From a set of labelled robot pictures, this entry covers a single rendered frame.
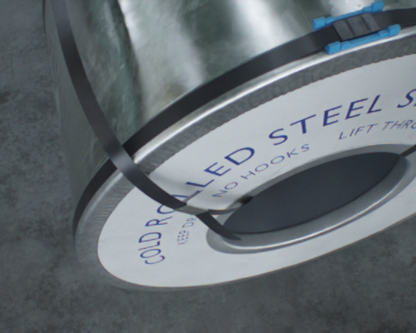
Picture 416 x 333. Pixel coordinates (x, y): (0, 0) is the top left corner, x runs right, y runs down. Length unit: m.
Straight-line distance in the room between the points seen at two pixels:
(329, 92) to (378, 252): 1.36
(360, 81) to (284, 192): 0.78
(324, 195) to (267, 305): 0.62
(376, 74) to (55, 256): 1.64
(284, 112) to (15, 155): 1.83
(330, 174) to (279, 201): 0.18
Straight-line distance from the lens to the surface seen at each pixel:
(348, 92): 0.75
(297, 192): 1.46
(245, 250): 1.32
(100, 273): 1.18
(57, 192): 2.20
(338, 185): 1.44
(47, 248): 2.10
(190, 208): 0.79
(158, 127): 0.69
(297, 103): 0.72
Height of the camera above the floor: 1.84
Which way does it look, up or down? 63 degrees down
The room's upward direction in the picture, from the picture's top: 9 degrees counter-clockwise
